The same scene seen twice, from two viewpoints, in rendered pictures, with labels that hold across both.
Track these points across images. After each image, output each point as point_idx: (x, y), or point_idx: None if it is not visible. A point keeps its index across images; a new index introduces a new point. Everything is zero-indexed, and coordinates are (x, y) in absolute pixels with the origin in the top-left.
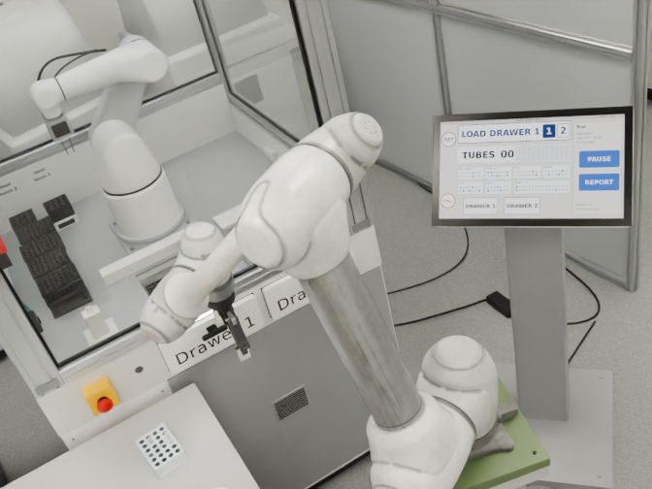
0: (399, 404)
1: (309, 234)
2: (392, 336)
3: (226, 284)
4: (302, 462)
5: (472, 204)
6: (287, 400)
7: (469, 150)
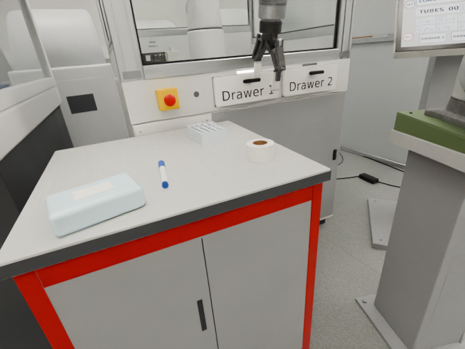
0: None
1: None
2: (338, 147)
3: (284, 2)
4: None
5: (427, 37)
6: None
7: (424, 9)
